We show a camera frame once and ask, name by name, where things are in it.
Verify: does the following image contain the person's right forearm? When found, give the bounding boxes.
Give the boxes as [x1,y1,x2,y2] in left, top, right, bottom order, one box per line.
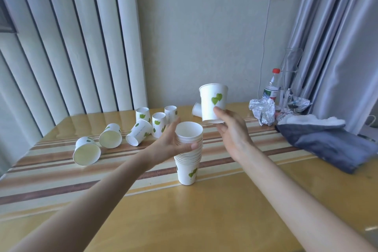
[232,142,377,252]

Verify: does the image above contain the person's right hand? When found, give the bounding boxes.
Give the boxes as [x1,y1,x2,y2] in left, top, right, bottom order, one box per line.
[213,107,255,162]

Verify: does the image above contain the white vertical blinds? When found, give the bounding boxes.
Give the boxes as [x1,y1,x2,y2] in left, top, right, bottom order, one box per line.
[0,0,148,174]

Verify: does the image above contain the large crumpled aluminium foil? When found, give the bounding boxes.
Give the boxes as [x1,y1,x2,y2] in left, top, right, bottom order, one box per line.
[249,97,276,126]

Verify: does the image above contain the white charger cable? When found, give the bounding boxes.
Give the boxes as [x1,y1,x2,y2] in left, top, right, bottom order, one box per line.
[258,0,271,99]

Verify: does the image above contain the grey curtain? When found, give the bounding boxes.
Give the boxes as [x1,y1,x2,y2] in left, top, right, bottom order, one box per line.
[282,0,378,135]

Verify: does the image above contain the clear plastic container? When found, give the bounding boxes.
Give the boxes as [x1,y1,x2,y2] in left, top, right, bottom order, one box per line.
[279,48,303,107]

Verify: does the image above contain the small crumpled aluminium foil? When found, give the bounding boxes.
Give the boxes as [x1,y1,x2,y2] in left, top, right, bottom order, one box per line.
[288,96,311,112]

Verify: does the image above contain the group of loose paper cups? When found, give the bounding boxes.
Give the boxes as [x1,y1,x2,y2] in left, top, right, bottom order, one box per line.
[73,106,178,167]

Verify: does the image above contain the striped table runner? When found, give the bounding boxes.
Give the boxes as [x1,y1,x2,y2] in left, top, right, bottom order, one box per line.
[0,113,318,223]

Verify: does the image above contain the blue fleece-lined jacket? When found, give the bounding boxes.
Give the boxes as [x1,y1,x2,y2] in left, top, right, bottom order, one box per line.
[275,114,378,174]

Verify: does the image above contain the person's left hand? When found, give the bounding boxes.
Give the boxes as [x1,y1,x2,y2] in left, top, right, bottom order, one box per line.
[147,117,199,170]

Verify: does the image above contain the person's left forearm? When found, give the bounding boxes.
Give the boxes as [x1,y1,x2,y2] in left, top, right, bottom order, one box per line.
[9,149,157,252]

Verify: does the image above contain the red-capped plastic water bottle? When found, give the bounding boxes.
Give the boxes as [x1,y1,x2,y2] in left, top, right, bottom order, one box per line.
[262,68,281,104]

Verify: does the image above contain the stack of nested paper cups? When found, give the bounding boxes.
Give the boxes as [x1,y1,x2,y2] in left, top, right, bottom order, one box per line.
[174,121,204,186]

